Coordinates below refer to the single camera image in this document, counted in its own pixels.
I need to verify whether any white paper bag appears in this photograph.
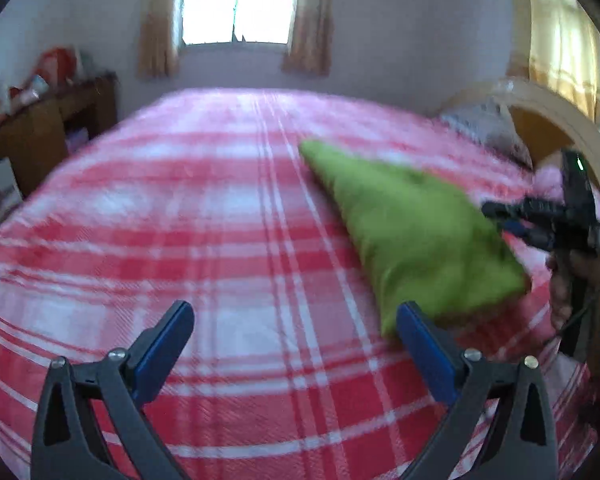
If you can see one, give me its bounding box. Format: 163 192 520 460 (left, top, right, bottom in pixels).
0 182 23 217

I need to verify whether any wooden desk with drawers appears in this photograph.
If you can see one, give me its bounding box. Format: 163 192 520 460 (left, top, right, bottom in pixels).
0 72 118 198

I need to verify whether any beige bed headboard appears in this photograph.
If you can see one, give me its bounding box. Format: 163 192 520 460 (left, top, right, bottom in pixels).
432 79 600 201

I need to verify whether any green striped knit sweater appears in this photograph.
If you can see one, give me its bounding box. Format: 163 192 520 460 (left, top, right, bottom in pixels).
298 139 531 338

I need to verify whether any person's right hand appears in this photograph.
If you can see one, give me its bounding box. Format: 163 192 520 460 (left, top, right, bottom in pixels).
548 250 600 332

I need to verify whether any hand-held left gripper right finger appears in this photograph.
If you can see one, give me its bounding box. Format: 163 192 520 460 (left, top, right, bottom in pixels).
396 301 561 480

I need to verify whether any window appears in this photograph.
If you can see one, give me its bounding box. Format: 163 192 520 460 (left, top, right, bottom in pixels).
180 0 301 47

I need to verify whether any red plaid bed blanket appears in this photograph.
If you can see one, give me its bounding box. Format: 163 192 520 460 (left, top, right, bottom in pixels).
0 87 600 480

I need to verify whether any beige patterned curtain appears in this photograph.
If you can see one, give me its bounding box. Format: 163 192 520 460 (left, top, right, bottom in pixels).
137 0 183 80
281 0 337 77

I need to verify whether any yellow curtain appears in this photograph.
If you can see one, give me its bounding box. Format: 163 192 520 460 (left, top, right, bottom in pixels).
527 0 600 121

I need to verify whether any striped pillow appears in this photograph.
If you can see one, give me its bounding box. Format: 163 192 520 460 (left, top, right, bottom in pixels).
440 102 533 168

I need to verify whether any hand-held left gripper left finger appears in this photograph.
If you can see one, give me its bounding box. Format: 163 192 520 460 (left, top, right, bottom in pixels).
30 300 196 480

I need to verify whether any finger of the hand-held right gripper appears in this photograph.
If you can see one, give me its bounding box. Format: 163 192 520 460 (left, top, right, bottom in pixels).
500 220 557 252
481 197 564 222

